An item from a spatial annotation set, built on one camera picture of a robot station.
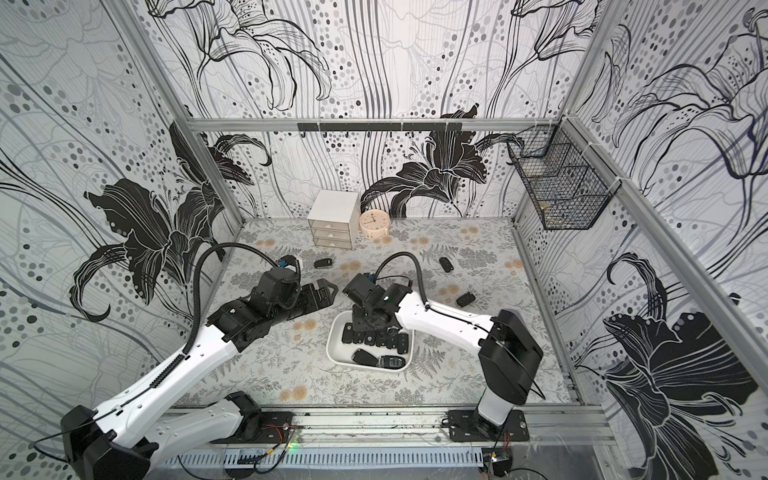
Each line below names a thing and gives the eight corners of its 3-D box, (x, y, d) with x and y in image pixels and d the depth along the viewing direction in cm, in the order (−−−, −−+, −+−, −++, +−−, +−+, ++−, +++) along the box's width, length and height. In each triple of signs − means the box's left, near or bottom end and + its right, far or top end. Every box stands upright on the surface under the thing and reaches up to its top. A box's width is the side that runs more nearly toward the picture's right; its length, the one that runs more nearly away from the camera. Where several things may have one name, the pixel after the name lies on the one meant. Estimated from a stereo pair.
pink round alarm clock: (358, 237, 116) (357, 231, 113) (361, 214, 124) (360, 208, 122) (390, 237, 116) (390, 231, 113) (390, 214, 124) (390, 208, 122)
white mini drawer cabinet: (314, 250, 112) (306, 225, 101) (322, 213, 125) (316, 187, 114) (357, 250, 112) (353, 224, 101) (361, 213, 125) (357, 187, 114)
